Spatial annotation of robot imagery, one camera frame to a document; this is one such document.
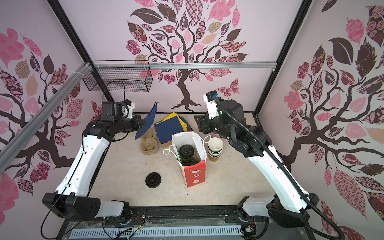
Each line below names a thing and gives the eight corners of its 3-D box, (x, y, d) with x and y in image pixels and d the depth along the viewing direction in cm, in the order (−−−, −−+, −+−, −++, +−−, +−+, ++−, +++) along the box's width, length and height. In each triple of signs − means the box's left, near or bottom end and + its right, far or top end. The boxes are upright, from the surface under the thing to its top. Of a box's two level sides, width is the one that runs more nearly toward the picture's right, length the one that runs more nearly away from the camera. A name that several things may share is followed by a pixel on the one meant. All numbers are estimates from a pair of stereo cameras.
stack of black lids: (145, 188, 84) (143, 186, 82) (148, 174, 90) (147, 172, 88) (160, 188, 84) (159, 186, 82) (162, 174, 90) (161, 172, 88)
